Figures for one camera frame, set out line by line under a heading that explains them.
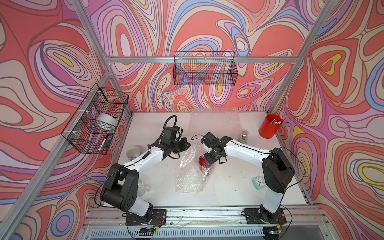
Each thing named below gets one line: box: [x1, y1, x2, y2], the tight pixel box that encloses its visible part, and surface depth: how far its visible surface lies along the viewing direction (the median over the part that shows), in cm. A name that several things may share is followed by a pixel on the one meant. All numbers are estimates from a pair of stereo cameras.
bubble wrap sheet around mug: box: [175, 144, 212, 194], surface depth 86 cm
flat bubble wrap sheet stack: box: [189, 107, 243, 141], surface depth 118 cm
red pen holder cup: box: [258, 114, 284, 139], surface depth 103 cm
